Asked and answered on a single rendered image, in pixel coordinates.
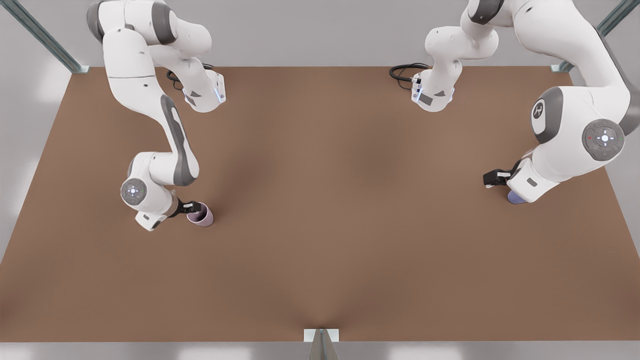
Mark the pink cup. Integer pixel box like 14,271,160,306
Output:
186,202,215,228

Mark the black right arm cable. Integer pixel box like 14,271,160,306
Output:
166,63,216,92

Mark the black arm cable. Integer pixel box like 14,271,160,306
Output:
166,63,216,92
389,62,431,91

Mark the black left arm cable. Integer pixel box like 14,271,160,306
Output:
389,62,431,91

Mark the silver frame post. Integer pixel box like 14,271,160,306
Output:
303,328,340,360
550,0,640,74
0,0,91,74

